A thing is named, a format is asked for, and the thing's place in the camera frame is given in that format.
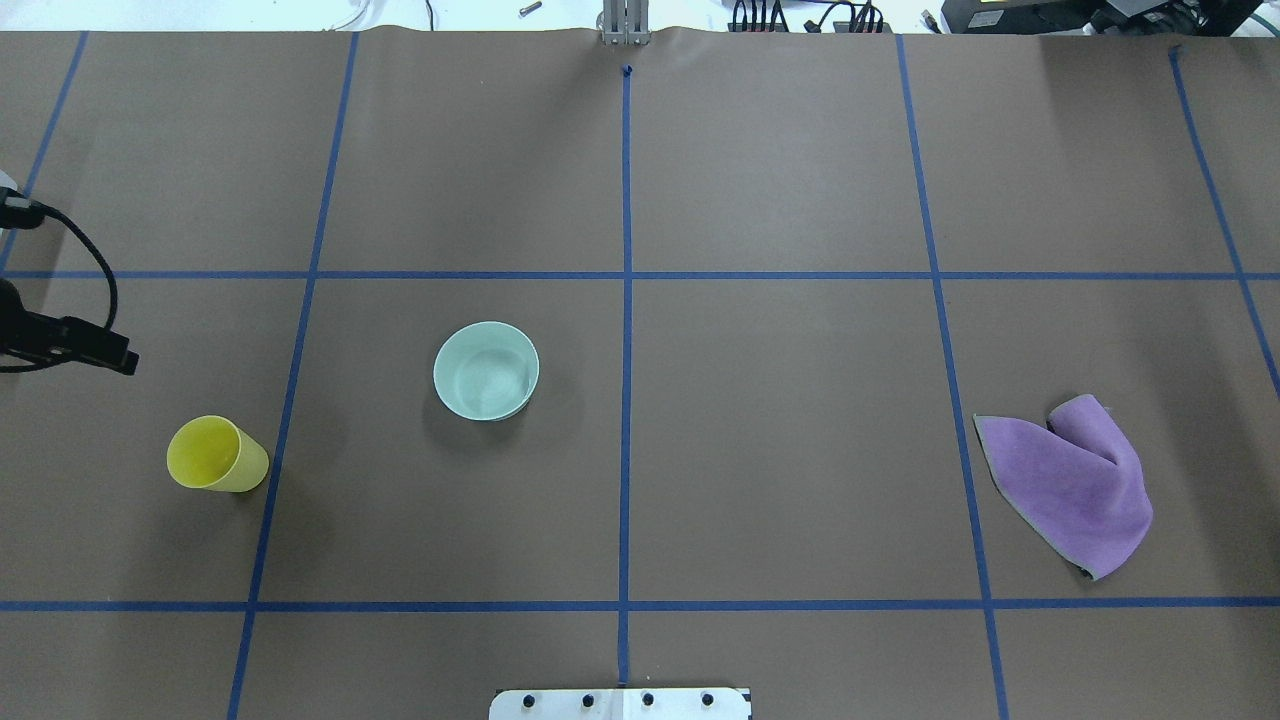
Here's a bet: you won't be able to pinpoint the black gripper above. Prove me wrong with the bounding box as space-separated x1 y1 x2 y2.
1 278 140 375

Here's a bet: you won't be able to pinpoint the yellow plastic cup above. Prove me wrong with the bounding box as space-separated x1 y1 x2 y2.
165 415 270 493

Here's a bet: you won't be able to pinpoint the purple cloth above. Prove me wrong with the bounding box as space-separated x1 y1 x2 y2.
973 395 1155 582

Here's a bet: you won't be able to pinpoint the mint green bowl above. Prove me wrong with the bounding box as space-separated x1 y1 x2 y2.
431 322 541 421

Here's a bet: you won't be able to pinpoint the black monitor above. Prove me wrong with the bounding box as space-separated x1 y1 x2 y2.
941 1 1265 37

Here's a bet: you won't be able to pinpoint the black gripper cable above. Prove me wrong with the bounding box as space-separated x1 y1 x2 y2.
0 190 120 373

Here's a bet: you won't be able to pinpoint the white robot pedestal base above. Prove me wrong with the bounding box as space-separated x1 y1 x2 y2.
488 687 754 719

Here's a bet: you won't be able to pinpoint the black cable connectors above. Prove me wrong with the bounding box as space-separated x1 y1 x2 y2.
721 1 892 35

